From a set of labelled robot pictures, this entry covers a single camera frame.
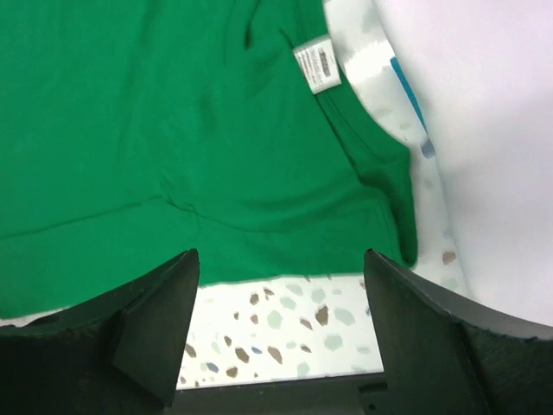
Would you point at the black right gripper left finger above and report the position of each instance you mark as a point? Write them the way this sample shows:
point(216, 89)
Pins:
point(118, 353)

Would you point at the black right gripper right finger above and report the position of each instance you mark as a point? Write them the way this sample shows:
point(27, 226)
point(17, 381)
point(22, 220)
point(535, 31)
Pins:
point(446, 354)

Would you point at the green t-shirt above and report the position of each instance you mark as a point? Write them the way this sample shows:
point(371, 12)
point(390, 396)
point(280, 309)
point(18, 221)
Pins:
point(132, 131)

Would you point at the white folded t-shirt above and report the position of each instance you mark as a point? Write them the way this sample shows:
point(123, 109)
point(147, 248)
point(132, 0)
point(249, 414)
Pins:
point(482, 75)

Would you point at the teal folded t-shirt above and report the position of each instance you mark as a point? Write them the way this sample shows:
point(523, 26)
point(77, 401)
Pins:
point(407, 89)

